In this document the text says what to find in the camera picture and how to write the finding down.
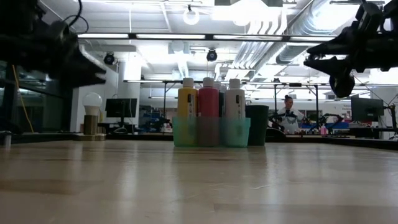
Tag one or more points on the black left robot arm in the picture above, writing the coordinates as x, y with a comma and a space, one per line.
15, 34

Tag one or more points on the large white paint bottle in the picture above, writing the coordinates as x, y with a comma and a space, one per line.
234, 102

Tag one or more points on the large yellow paint bottle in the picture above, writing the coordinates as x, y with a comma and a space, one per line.
187, 102

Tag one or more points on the black ceiling-mounted camera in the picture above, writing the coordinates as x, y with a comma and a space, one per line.
109, 58
212, 55

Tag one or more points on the small white post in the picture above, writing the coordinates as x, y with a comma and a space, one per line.
7, 138

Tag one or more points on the large red paint bottle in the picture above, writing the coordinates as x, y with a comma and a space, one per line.
207, 102

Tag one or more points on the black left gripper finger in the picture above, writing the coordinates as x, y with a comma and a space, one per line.
91, 63
84, 80

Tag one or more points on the person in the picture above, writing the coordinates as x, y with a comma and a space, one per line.
290, 119

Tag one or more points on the dark green plastic cup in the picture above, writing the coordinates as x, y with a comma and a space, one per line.
257, 124

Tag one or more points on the teal translucent plastic bin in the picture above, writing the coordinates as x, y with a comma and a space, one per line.
211, 133

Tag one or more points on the black monitor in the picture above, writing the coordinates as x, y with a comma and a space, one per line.
367, 109
121, 107

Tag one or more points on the black aluminium rig frame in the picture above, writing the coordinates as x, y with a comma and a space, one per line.
217, 36

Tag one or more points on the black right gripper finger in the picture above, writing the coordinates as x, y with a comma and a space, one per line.
331, 46
337, 74

